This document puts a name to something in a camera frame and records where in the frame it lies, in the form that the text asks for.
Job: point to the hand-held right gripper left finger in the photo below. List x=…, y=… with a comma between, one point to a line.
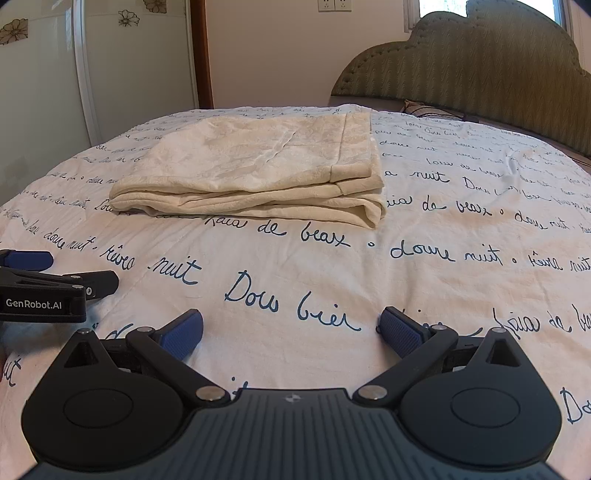
x=182, y=332

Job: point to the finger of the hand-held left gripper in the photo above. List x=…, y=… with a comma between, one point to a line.
x=99, y=280
x=27, y=260

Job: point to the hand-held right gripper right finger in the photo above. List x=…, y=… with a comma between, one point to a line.
x=399, y=330

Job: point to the cream yellow towel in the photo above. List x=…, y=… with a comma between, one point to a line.
x=240, y=157

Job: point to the white script-print blanket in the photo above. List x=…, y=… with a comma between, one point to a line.
x=323, y=267

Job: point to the white flower-print wardrobe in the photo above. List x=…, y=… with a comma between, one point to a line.
x=115, y=69

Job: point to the striped pillow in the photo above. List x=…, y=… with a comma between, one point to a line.
x=425, y=110

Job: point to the small black object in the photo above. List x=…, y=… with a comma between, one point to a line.
x=468, y=119

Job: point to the green padded headboard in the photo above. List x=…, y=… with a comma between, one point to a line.
x=461, y=64

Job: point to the brown wooden door frame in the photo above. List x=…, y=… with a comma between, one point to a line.
x=203, y=55

